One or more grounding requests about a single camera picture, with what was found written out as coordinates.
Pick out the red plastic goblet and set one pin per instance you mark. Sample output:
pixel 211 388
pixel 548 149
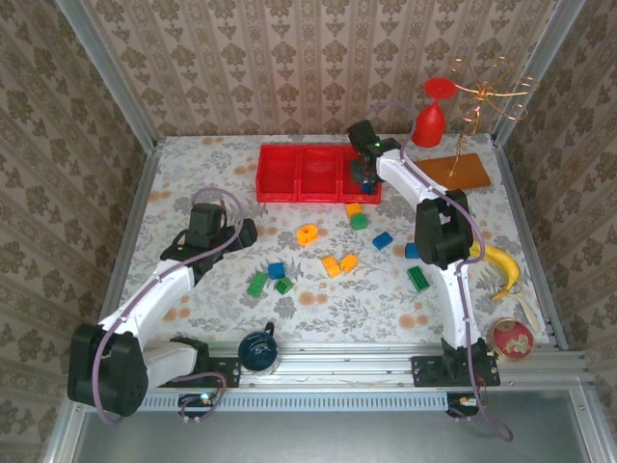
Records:
pixel 429 128

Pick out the yellow square lego brick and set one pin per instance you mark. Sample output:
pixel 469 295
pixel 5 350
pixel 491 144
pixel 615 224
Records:
pixel 330 265
pixel 349 263
pixel 353 209

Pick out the brown wooden base plate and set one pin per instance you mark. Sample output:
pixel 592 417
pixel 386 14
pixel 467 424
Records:
pixel 470 173

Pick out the aluminium frame side rail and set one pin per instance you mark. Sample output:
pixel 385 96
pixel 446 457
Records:
pixel 528 231
pixel 130 231

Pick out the dark blue mug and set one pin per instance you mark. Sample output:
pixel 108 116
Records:
pixel 258 352

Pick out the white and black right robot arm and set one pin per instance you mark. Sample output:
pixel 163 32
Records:
pixel 453 299

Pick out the green long lego brick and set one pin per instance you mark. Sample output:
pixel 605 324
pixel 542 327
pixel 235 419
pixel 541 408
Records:
pixel 418 279
pixel 257 284

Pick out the black controller board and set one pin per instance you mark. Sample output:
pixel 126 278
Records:
pixel 463 401
pixel 202 399

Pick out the green square lego brick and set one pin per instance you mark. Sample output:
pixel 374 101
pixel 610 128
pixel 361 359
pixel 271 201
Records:
pixel 284 285
pixel 358 222

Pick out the grey metal panel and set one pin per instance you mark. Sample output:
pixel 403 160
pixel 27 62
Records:
pixel 313 439

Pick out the blue square lego brick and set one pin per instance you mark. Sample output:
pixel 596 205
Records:
pixel 368 188
pixel 276 270
pixel 411 251

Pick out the aluminium mounting rail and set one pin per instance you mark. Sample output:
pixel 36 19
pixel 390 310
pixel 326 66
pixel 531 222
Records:
pixel 337 366

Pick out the blue six-stud lego brick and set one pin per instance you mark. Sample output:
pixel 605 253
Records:
pixel 382 240

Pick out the red plastic bin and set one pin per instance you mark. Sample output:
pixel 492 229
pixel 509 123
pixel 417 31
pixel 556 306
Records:
pixel 277 173
pixel 320 173
pixel 348 193

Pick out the yellow banana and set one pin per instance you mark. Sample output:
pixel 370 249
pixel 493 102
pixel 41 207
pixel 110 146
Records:
pixel 503 265

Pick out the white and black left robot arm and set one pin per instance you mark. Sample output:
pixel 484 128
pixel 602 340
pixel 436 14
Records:
pixel 159 289

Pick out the round red and gold tin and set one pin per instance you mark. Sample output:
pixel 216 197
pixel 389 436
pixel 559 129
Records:
pixel 512 339

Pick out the yellow rounded lego piece 120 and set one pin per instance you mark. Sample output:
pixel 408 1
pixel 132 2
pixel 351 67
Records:
pixel 303 236

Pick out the aluminium frame post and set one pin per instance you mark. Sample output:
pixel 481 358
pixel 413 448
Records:
pixel 558 29
pixel 108 72

